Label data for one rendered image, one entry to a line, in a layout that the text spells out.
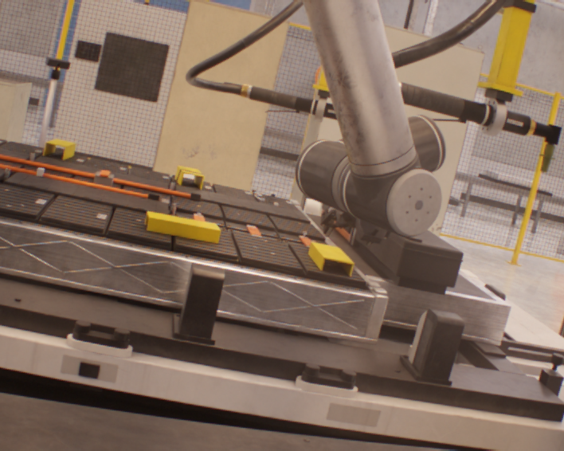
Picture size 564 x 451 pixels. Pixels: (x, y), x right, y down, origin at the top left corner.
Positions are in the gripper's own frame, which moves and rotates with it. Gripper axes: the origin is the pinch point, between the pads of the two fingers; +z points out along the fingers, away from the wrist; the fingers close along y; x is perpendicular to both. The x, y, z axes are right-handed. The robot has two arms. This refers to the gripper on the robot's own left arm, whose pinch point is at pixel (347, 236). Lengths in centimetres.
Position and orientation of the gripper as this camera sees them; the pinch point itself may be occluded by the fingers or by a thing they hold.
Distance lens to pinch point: 174.7
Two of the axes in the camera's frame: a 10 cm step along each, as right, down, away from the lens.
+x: -1.0, 8.6, -5.0
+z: -2.4, 4.7, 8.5
